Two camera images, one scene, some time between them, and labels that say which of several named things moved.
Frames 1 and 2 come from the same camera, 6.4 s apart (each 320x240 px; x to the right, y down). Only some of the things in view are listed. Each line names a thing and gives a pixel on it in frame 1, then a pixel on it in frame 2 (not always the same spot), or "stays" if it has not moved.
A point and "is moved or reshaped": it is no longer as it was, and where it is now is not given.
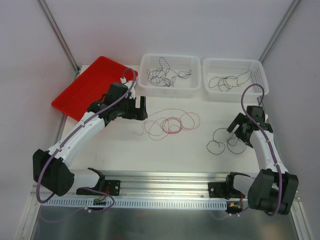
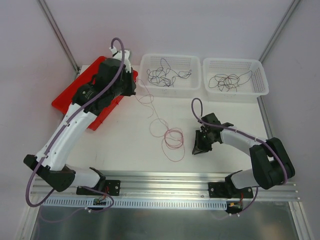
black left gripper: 136,109 → 129,83
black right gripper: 243,128 → 203,138
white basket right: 225,79 stays
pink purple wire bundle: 161,123 → 173,144
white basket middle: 165,75 stays
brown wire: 221,136 is moved or reshaped
